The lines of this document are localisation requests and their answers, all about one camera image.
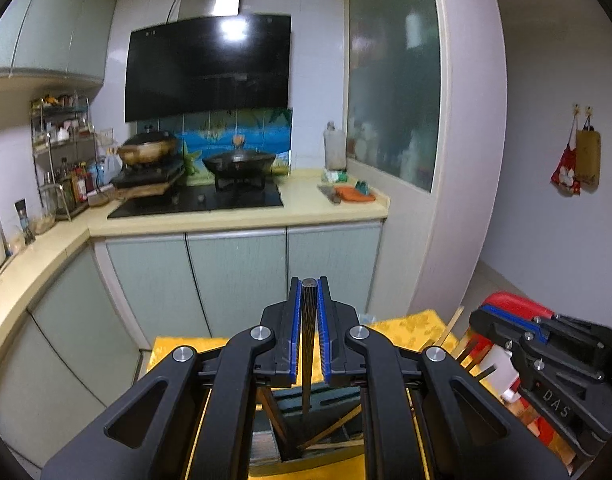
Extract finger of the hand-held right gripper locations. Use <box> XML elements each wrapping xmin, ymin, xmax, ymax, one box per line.
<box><xmin>468</xmin><ymin>309</ymin><xmax>604</xmax><ymax>391</ymax></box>
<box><xmin>486</xmin><ymin>304</ymin><xmax>612</xmax><ymax>361</ymax></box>

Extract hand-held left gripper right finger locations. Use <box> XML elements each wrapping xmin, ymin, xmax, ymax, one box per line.
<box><xmin>316</xmin><ymin>276</ymin><xmax>569</xmax><ymax>480</ymax></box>

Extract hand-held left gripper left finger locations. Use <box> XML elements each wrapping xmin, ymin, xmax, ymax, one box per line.
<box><xmin>40</xmin><ymin>276</ymin><xmax>303</xmax><ymax>480</ymax></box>

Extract reddish brown chopstick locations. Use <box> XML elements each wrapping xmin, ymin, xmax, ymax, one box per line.
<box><xmin>257</xmin><ymin>387</ymin><xmax>303</xmax><ymax>461</ymax></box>

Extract dark green utensil holder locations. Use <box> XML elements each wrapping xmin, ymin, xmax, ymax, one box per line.
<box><xmin>248</xmin><ymin>385</ymin><xmax>369</xmax><ymax>466</ymax></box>

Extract dark textured chopstick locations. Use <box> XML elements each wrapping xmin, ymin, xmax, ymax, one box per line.
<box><xmin>300</xmin><ymin>278</ymin><xmax>319</xmax><ymax>417</ymax></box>

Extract white plastic cup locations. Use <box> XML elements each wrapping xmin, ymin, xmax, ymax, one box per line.
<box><xmin>481</xmin><ymin>347</ymin><xmax>520</xmax><ymax>402</ymax></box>

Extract yellow floral tablecloth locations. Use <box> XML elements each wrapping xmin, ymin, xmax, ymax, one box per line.
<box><xmin>146</xmin><ymin>309</ymin><xmax>492</xmax><ymax>480</ymax></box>

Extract red floral hanging bag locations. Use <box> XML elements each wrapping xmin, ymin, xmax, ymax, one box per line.
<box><xmin>551</xmin><ymin>115</ymin><xmax>582</xmax><ymax>196</ymax></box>

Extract brown hanging bag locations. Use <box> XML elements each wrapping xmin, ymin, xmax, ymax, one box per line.
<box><xmin>576</xmin><ymin>115</ymin><xmax>602</xmax><ymax>188</ymax></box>

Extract black glass gas stove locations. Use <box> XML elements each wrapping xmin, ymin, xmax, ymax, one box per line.
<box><xmin>107</xmin><ymin>182</ymin><xmax>285</xmax><ymax>220</ymax></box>

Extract orange cloth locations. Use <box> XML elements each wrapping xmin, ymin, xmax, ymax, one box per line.
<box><xmin>334</xmin><ymin>185</ymin><xmax>375</xmax><ymax>203</ymax></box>

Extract black induction cooker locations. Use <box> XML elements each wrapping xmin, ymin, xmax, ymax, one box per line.
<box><xmin>110</xmin><ymin>160</ymin><xmax>185</xmax><ymax>188</ymax></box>

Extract black wok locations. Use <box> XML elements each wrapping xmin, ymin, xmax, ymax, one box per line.
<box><xmin>202</xmin><ymin>135</ymin><xmax>277</xmax><ymax>191</ymax></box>

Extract white plastic bottle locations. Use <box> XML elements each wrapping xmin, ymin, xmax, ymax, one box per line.
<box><xmin>323</xmin><ymin>121</ymin><xmax>347</xmax><ymax>171</ymax></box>

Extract golden lidded pan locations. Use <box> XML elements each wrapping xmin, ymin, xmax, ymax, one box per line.
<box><xmin>116</xmin><ymin>130</ymin><xmax>179</xmax><ymax>166</ymax></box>

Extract black pepper grinder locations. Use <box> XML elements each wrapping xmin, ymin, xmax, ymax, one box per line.
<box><xmin>14</xmin><ymin>200</ymin><xmax>36</xmax><ymax>246</ymax></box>

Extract blue printed backsplash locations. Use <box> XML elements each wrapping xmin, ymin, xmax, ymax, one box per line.
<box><xmin>146</xmin><ymin>108</ymin><xmax>293</xmax><ymax>181</ymax></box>

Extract frosted glass window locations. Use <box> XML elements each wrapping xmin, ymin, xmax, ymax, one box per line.
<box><xmin>347</xmin><ymin>0</ymin><xmax>441</xmax><ymax>193</ymax></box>

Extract metal spice rack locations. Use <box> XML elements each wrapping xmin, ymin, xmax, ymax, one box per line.
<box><xmin>30</xmin><ymin>95</ymin><xmax>99</xmax><ymax>221</ymax></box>

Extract black glass range hood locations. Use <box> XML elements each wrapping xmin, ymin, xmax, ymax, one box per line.
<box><xmin>124</xmin><ymin>14</ymin><xmax>293</xmax><ymax>123</ymax></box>

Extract pale green wall cabinets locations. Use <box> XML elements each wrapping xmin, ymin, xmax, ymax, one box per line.
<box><xmin>0</xmin><ymin>0</ymin><xmax>119</xmax><ymax>81</ymax></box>

